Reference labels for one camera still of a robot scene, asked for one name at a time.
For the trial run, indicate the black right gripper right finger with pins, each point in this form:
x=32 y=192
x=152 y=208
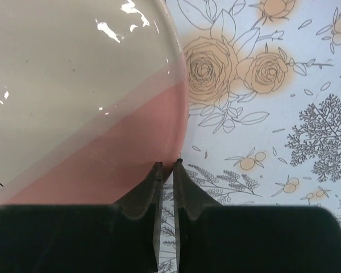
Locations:
x=211 y=237

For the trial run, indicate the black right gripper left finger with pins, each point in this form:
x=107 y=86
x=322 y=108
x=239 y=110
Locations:
x=120 y=237

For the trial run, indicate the pink bottom plate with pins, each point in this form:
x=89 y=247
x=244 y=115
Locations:
x=92 y=94

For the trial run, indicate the floral tablecloth mat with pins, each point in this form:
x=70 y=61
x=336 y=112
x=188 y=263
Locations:
x=264 y=124

